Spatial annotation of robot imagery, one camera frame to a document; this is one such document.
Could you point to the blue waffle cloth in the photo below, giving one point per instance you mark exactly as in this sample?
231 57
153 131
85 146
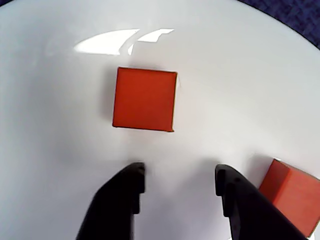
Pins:
300 15

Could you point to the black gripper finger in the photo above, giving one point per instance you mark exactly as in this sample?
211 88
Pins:
250 215
112 207

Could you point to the white round plate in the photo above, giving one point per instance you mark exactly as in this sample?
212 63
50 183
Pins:
225 100

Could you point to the red cube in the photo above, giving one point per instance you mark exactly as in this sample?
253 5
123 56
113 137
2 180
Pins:
292 200
145 100

